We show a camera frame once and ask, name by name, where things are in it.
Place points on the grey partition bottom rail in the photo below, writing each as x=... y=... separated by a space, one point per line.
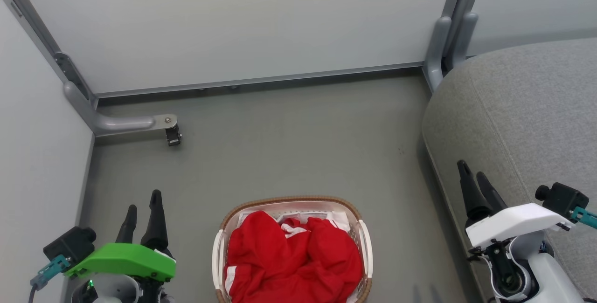
x=261 y=80

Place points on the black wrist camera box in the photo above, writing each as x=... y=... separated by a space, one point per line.
x=563 y=198
x=70 y=244

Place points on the white cloth in basket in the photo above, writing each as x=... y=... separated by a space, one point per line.
x=338 y=219

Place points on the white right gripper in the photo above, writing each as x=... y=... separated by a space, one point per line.
x=513 y=223

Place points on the white laundry basket brown rim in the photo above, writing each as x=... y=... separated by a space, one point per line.
x=219 y=256

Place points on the red and white garment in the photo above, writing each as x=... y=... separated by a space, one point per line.
x=289 y=265

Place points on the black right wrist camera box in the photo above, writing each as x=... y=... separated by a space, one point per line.
x=563 y=198

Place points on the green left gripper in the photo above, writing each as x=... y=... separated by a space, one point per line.
x=121 y=258

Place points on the grey partition foot long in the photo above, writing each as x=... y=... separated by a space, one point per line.
x=116 y=123

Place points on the grey partition corner post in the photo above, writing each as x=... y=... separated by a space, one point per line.
x=42 y=37

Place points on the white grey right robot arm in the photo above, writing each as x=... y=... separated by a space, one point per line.
x=536 y=270

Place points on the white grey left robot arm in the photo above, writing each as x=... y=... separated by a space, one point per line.
x=109 y=291

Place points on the grey fabric sofa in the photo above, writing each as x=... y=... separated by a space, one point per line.
x=522 y=116

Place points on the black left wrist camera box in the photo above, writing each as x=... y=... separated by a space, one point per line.
x=70 y=244

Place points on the grey partition foot short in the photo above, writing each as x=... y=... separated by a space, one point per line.
x=436 y=51
x=461 y=37

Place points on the black caster wheel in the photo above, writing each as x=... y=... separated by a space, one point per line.
x=173 y=136

